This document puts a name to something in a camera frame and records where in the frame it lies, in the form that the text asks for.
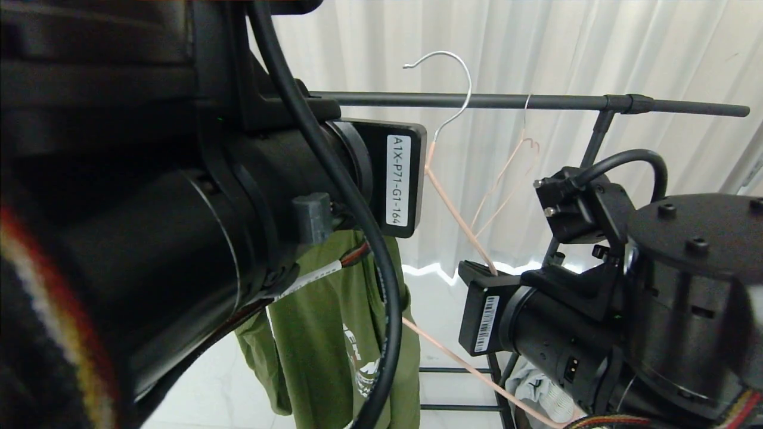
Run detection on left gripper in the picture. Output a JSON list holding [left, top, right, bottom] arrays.
[[72, 119, 427, 397]]

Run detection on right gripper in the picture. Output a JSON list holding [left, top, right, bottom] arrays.
[[458, 260, 626, 416]]

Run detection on green printed shirt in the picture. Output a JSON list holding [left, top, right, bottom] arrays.
[[234, 229, 421, 429]]

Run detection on pink clothes hanger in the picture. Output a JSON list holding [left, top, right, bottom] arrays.
[[470, 94, 541, 239], [401, 51, 573, 429]]

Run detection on white laundry basket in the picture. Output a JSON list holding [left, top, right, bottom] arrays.
[[539, 381, 591, 427]]

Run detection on black clothes rack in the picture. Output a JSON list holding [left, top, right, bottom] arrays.
[[307, 91, 750, 429]]

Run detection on pale grey shorts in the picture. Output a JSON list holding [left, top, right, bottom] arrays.
[[511, 360, 588, 425]]

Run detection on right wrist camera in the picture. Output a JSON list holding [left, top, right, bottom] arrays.
[[532, 166, 637, 322]]

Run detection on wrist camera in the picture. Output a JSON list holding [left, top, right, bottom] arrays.
[[532, 166, 637, 322], [0, 0, 343, 158]]

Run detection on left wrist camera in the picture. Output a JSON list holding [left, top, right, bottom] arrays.
[[0, 0, 343, 158]]

